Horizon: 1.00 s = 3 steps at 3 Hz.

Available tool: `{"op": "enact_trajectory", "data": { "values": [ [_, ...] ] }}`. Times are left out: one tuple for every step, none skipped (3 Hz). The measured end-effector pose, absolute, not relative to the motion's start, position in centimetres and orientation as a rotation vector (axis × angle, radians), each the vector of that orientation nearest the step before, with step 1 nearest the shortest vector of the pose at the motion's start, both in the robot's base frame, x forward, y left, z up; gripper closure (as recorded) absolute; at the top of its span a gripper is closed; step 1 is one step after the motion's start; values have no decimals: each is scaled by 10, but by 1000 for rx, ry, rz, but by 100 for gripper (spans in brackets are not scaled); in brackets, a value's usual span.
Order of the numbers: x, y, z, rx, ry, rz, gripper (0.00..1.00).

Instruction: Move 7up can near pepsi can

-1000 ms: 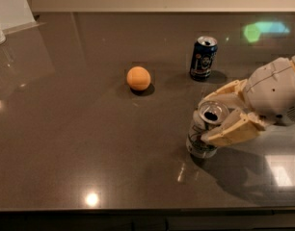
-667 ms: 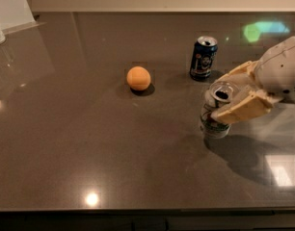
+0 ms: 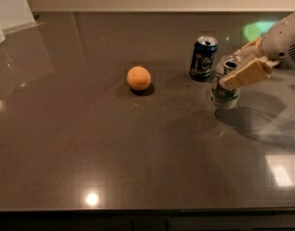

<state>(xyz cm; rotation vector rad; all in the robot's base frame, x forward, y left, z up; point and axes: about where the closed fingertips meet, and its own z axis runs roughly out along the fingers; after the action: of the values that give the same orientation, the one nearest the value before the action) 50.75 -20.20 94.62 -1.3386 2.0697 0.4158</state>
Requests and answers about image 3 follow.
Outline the blue pepsi can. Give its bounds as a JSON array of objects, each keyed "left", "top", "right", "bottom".
[{"left": 190, "top": 36, "right": 218, "bottom": 81}]

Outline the green white 7up can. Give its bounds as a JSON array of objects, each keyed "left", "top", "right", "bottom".
[{"left": 210, "top": 55, "right": 243, "bottom": 109}]

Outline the orange ball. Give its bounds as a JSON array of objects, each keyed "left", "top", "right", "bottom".
[{"left": 126, "top": 66, "right": 151, "bottom": 91}]

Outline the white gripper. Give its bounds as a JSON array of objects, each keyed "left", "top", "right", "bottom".
[{"left": 223, "top": 12, "right": 295, "bottom": 90}]

